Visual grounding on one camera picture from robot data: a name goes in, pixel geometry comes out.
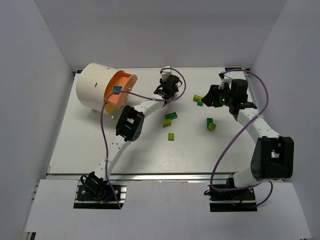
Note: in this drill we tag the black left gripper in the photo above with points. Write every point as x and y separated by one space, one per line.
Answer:
163 89

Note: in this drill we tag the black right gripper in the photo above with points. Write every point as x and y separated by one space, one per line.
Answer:
217 95

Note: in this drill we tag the green lego with orange numeral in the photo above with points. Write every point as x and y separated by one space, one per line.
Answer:
200 102

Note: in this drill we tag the long lime lego brick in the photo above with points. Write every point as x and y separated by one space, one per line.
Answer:
197 98

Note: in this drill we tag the green three-stud lego plate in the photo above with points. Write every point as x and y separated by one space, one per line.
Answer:
171 116

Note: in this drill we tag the teal lego brick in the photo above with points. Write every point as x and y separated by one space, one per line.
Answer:
117 88

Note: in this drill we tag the cream cylindrical sorting container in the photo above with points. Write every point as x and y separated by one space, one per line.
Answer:
92 84

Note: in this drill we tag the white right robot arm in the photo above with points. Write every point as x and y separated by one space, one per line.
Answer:
273 155

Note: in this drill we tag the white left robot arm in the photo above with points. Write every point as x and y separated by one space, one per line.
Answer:
128 129

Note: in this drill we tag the lime curved lego brick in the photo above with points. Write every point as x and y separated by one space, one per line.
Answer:
167 123

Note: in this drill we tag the lime square lego brick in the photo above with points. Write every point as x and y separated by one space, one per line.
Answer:
171 137

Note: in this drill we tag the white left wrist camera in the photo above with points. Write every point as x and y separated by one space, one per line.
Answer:
165 73

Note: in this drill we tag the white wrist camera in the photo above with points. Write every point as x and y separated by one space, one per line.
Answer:
225 79
165 73

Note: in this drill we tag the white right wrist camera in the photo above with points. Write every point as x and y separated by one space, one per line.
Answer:
225 79

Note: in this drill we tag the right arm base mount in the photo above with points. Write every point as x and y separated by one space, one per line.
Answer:
231 201

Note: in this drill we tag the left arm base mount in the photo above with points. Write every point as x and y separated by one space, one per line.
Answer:
87 200

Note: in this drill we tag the aluminium table edge rail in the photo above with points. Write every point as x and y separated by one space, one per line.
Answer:
138 177

